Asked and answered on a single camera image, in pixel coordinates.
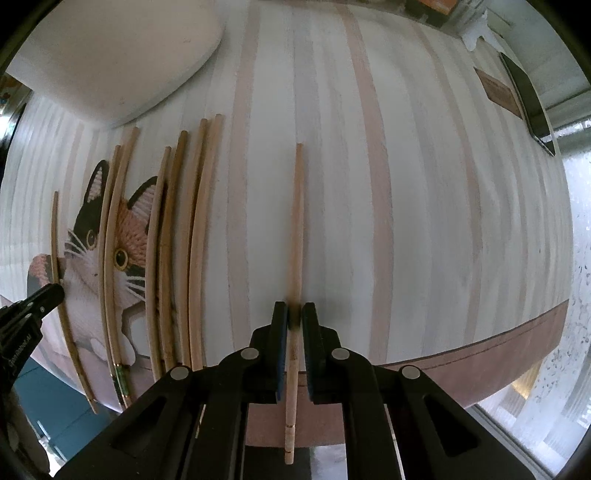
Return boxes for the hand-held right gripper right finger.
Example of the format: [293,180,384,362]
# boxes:
[301,302,550,480]

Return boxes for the brown square coaster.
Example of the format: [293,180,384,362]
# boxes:
[475,67,525,120]

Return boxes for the black smartphone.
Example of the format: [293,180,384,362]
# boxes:
[501,52,557,158]

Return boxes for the striped cat print mat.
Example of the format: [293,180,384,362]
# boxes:
[0,0,571,448]

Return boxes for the orange seasoning packet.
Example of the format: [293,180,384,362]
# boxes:
[406,0,458,17]

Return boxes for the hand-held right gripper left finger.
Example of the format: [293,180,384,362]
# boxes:
[55,301,290,480]

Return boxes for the group of wooden chopsticks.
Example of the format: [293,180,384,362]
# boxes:
[50,114,225,415]

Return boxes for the cream utensil holder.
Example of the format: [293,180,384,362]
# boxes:
[7,0,227,130]

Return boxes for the blue cabinet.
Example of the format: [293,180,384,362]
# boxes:
[14,355,121,462]

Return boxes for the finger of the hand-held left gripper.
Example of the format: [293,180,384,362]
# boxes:
[0,283,66,330]

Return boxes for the white plastic wrapper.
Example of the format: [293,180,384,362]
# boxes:
[462,9,504,51]

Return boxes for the light wooden chopstick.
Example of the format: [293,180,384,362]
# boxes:
[281,143,305,465]

